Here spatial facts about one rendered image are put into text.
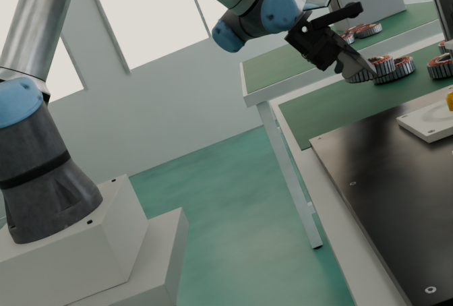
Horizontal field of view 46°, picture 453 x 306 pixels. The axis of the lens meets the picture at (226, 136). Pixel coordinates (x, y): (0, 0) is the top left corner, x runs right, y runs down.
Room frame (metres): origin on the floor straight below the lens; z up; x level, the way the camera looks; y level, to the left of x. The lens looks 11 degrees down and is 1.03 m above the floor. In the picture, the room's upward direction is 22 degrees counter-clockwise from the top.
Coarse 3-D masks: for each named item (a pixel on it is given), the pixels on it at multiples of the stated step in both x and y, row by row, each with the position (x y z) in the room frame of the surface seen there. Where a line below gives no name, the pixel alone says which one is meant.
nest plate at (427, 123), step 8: (432, 104) 0.87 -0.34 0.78; (440, 104) 0.86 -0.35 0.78; (416, 112) 0.87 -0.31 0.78; (424, 112) 0.85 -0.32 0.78; (432, 112) 0.83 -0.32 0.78; (440, 112) 0.82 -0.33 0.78; (448, 112) 0.80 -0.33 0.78; (400, 120) 0.86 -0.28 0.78; (408, 120) 0.84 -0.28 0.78; (416, 120) 0.83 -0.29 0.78; (424, 120) 0.81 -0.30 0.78; (432, 120) 0.79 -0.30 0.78; (440, 120) 0.78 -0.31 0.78; (448, 120) 0.76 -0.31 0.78; (408, 128) 0.82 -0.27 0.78; (416, 128) 0.79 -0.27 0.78; (424, 128) 0.77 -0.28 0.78; (432, 128) 0.76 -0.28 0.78; (440, 128) 0.74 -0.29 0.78; (448, 128) 0.73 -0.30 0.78; (424, 136) 0.75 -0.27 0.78; (432, 136) 0.73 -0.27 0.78; (440, 136) 0.73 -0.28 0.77
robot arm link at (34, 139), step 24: (0, 96) 0.79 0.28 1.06; (24, 96) 0.81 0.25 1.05; (0, 120) 0.79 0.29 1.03; (24, 120) 0.80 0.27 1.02; (48, 120) 0.83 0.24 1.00; (0, 144) 0.79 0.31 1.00; (24, 144) 0.79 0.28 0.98; (48, 144) 0.81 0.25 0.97; (0, 168) 0.80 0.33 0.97; (24, 168) 0.79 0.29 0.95
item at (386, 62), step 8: (384, 56) 1.19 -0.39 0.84; (376, 64) 1.13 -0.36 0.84; (384, 64) 1.14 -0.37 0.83; (392, 64) 1.16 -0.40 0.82; (360, 72) 1.15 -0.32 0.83; (368, 72) 1.14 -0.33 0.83; (384, 72) 1.14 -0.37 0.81; (352, 80) 1.17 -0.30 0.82; (360, 80) 1.15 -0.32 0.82; (368, 80) 1.15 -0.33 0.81
